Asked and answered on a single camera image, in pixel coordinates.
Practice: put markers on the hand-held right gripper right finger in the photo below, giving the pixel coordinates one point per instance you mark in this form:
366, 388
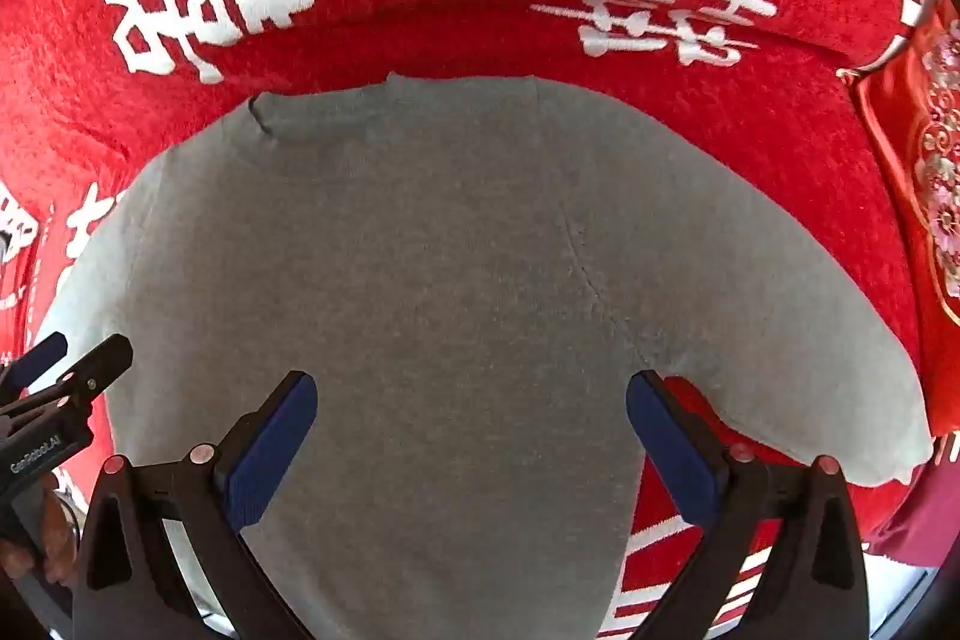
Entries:
671, 452

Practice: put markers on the person's left hand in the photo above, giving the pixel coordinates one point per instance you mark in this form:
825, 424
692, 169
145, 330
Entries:
58, 535

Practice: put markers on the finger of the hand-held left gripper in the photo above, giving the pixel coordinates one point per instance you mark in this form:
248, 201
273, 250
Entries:
37, 359
97, 366

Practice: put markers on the red embroidered cushion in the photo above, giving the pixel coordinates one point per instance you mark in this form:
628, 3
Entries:
907, 160

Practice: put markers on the grey sweater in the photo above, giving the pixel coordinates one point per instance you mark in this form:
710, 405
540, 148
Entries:
450, 272

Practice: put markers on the maroon cloth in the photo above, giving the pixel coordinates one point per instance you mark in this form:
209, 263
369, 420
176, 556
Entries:
919, 520

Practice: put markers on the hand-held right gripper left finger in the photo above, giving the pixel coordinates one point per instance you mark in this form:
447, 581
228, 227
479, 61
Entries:
270, 452

